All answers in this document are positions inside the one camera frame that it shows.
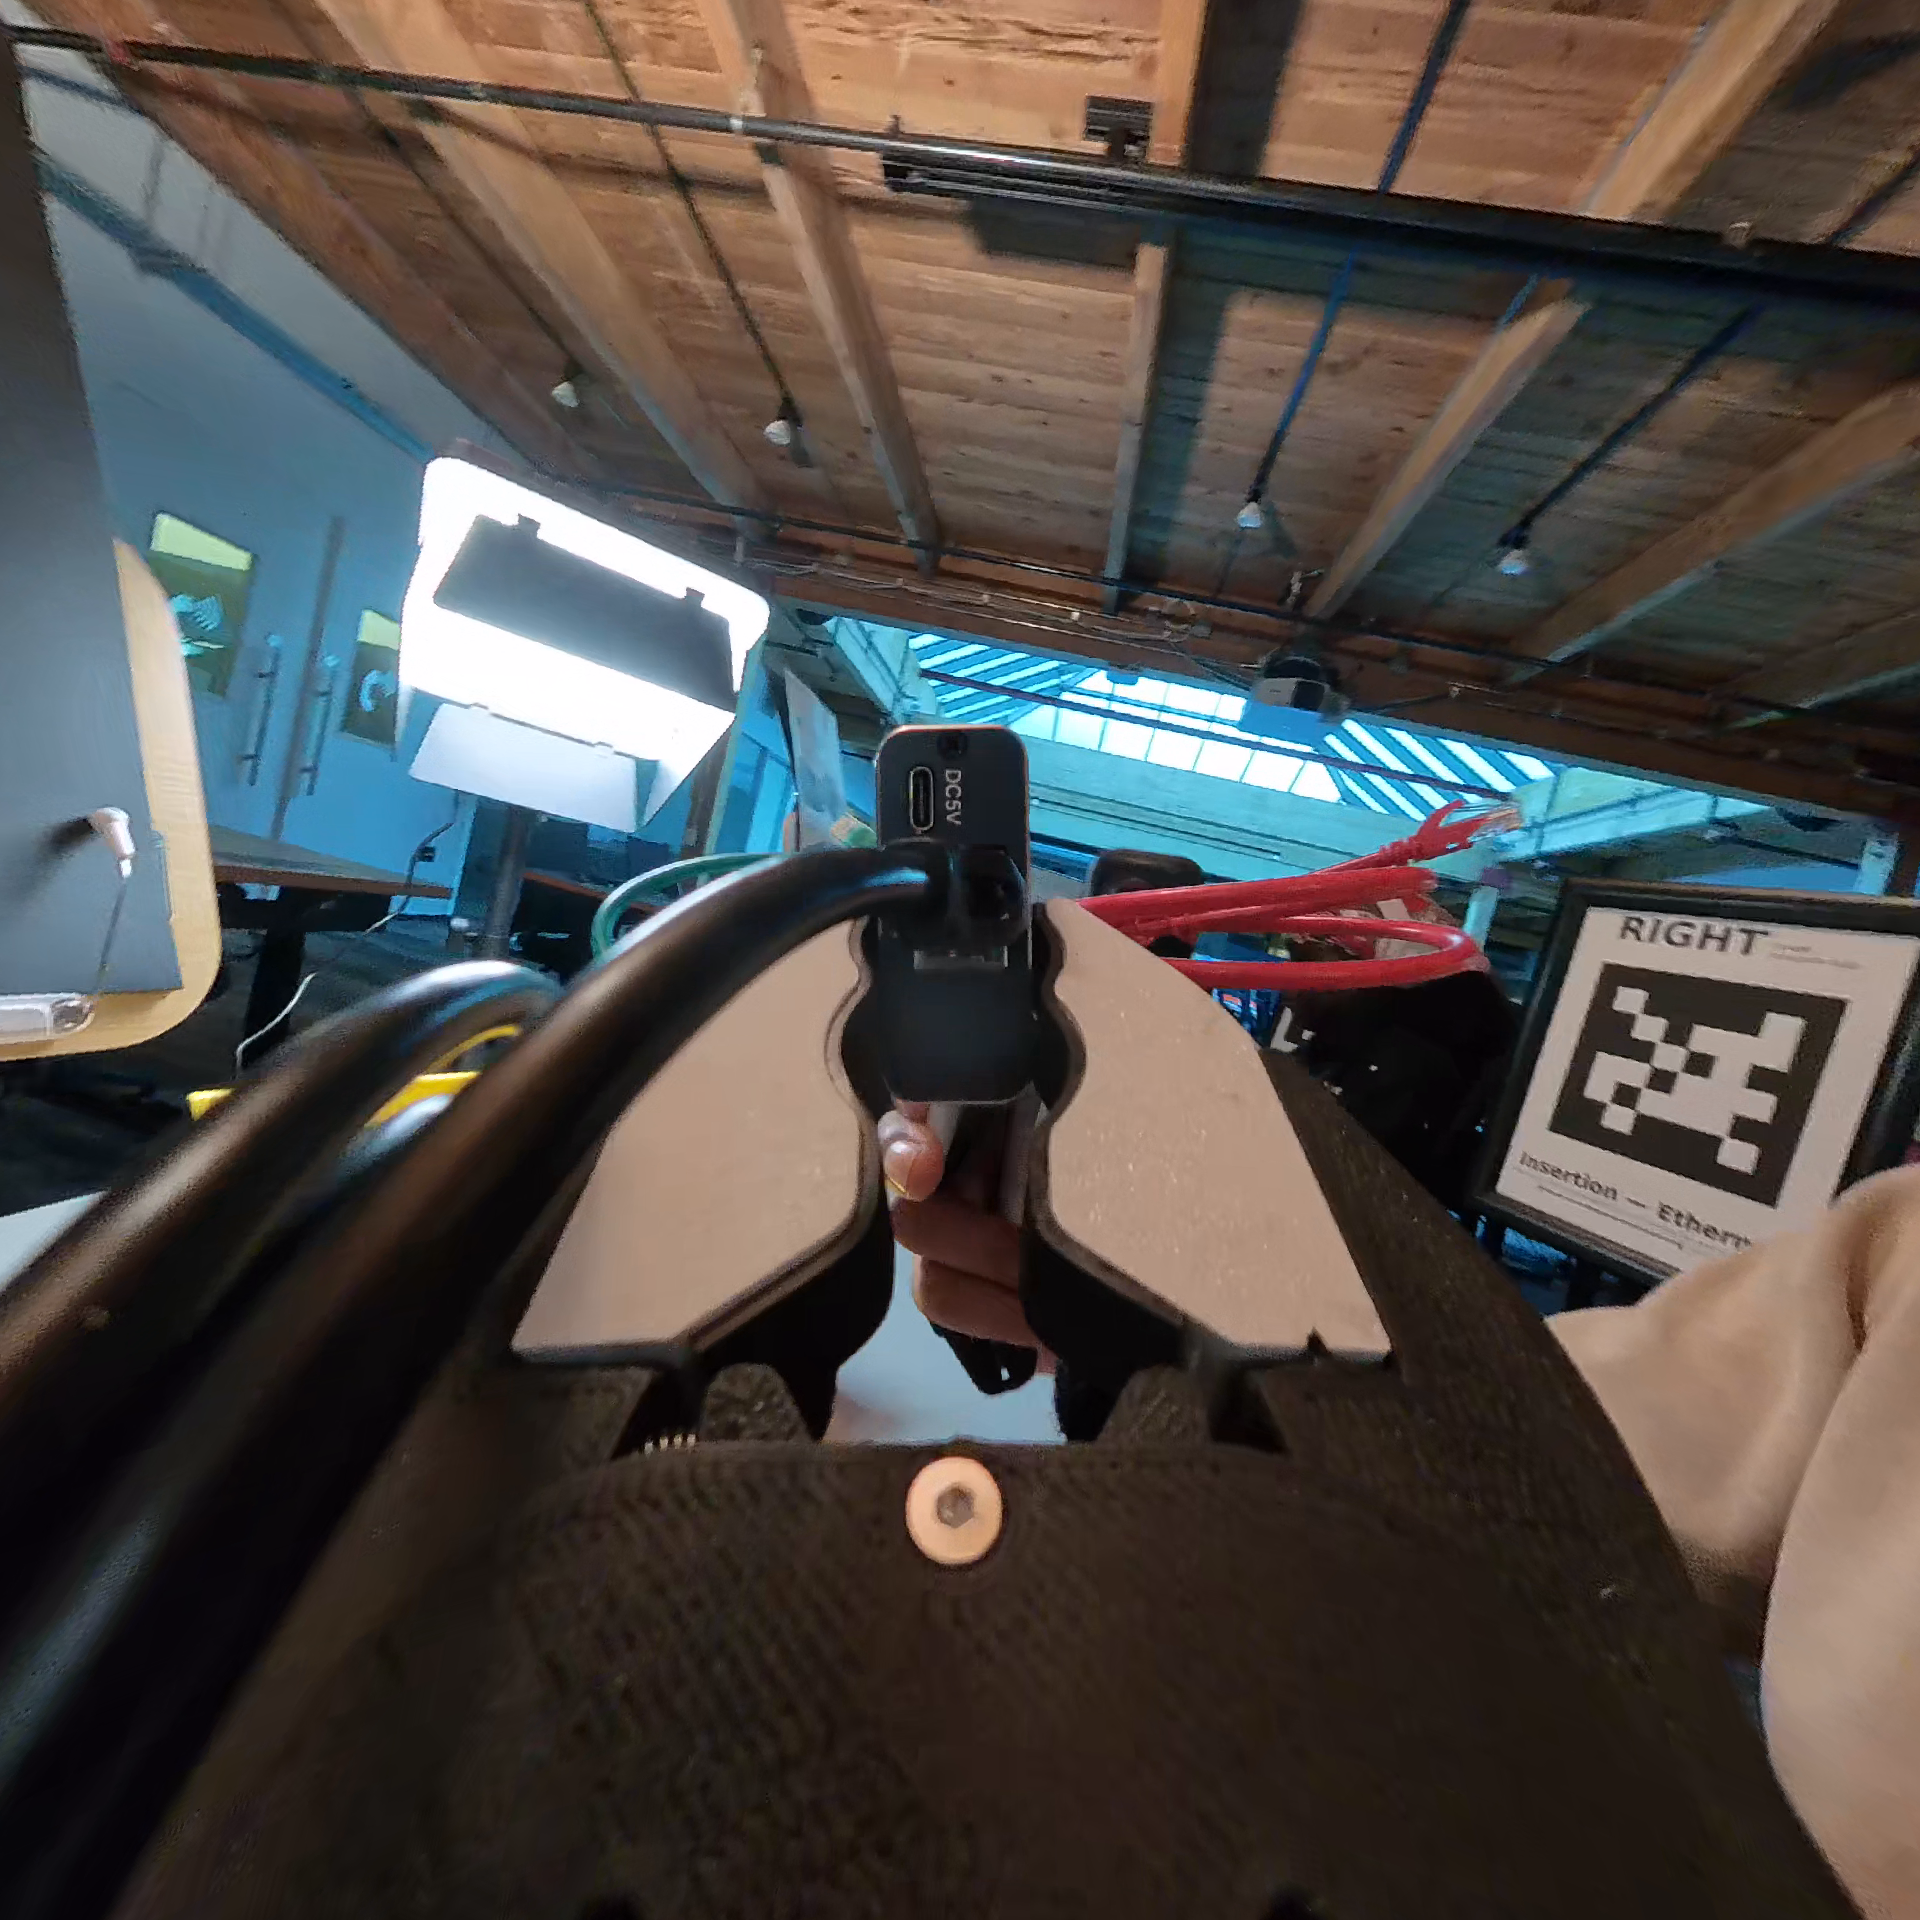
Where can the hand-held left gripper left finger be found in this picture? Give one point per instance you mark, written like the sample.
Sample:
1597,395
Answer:
734,1185

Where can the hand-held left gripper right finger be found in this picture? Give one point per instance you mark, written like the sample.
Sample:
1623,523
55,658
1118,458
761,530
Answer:
1200,1185

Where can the black ethernet adapter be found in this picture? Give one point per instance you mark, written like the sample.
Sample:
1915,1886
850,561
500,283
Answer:
951,1035

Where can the yellow plastic bin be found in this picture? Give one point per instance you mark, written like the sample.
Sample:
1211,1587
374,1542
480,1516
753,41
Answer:
428,1088

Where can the person's right forearm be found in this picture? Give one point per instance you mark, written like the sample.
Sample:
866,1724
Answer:
1801,1424

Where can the person's right hand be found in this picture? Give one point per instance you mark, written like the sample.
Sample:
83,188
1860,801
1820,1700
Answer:
966,1267

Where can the ceiling projector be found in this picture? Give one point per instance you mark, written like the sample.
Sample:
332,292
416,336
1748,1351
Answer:
1301,694

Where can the printed display banner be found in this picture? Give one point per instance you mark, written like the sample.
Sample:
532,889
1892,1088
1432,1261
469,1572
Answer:
810,750

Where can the framed marker sign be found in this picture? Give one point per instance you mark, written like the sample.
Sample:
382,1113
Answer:
1695,1079

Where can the wooden office table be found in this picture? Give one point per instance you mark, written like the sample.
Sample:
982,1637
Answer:
301,868

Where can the studio light panel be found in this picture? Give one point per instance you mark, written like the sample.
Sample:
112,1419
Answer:
599,630

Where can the green wall poster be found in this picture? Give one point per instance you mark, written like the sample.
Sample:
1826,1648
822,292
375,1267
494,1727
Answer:
203,598
375,672

